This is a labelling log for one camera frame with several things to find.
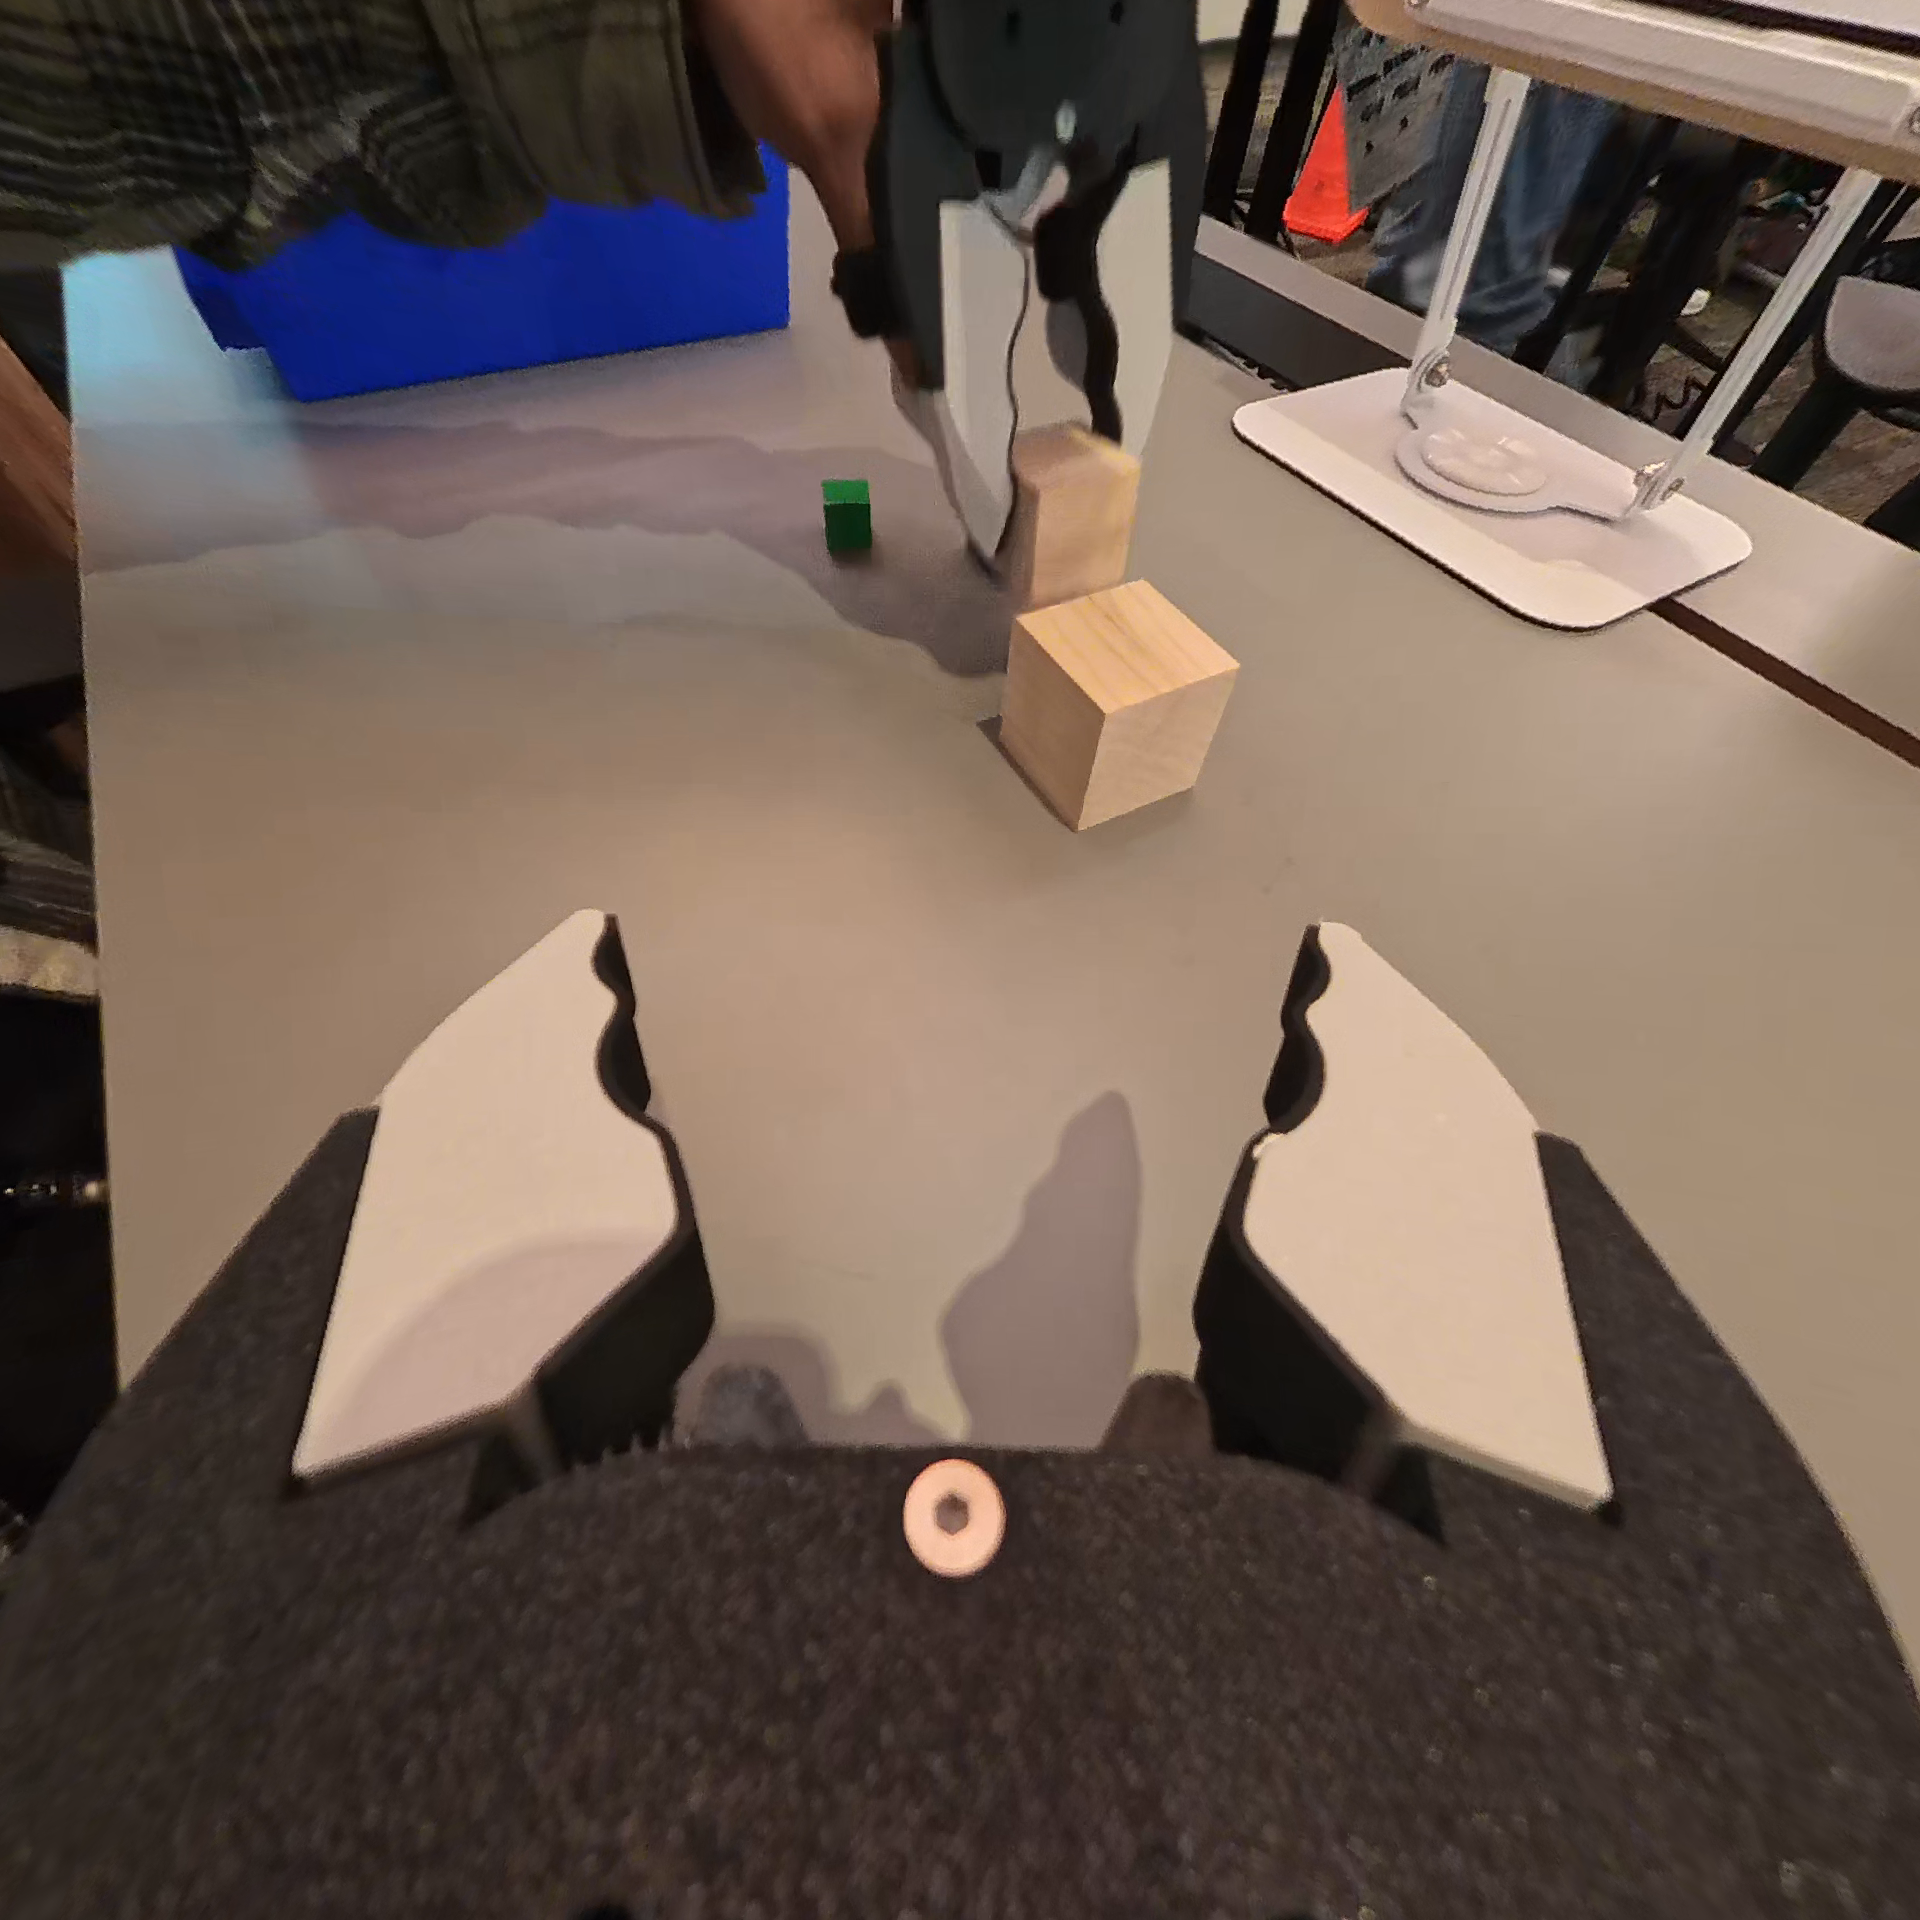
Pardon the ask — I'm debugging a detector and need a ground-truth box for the grey seat chair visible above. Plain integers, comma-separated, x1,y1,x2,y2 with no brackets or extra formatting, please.
1770,269,1920,543

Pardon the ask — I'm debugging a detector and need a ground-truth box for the large plain wooden cube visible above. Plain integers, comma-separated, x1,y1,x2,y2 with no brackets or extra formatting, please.
1000,579,1241,833

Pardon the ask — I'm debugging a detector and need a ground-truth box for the brown wooden cabinet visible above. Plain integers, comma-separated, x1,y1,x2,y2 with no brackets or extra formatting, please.
0,337,81,575

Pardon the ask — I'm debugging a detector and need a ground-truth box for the black flat pad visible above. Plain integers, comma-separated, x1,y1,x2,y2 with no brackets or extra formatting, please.
1185,218,1419,396

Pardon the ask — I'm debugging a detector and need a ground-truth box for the person's left hand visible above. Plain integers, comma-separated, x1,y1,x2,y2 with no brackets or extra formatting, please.
702,0,906,260

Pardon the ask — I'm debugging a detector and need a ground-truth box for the blue plastic bin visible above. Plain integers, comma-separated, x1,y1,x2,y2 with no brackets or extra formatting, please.
171,141,794,405

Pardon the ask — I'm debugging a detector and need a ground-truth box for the orange traffic cone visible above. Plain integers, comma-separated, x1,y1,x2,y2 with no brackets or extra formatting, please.
1284,86,1372,242

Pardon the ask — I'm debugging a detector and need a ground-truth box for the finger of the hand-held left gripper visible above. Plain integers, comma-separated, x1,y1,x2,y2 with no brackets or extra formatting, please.
896,198,1041,581
1035,113,1182,454

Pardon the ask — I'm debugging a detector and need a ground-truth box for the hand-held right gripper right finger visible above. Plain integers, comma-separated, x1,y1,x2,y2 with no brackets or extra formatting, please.
1192,921,1616,1510

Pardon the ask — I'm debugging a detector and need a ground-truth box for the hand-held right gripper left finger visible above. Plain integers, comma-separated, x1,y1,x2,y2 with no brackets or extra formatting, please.
293,910,716,1487

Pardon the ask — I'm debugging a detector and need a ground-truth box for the medium plain wooden cube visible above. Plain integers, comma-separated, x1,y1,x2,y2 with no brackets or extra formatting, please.
1008,420,1144,614

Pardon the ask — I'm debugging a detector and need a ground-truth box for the white document stand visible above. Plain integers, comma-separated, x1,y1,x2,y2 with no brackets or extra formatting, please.
1232,0,1920,631

